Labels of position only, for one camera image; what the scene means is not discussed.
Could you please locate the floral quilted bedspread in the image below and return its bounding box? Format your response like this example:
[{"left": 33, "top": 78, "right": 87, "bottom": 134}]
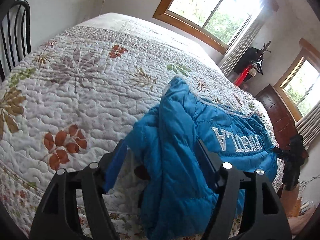
[{"left": 1, "top": 13, "right": 276, "bottom": 236}]

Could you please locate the wooden framed window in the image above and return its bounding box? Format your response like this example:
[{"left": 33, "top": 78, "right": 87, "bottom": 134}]
[
  {"left": 274, "top": 38, "right": 319, "bottom": 122},
  {"left": 153, "top": 0, "right": 263, "bottom": 54}
]

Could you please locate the blue puffer jacket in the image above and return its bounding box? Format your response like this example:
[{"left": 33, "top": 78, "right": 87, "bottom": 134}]
[{"left": 123, "top": 75, "right": 279, "bottom": 240}]

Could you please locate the white pleated curtain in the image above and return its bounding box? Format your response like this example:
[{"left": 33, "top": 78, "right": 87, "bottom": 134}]
[{"left": 218, "top": 13, "right": 264, "bottom": 77}]

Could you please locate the wooden coat rack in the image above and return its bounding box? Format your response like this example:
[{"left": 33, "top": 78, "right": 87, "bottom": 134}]
[{"left": 251, "top": 41, "right": 272, "bottom": 75}]

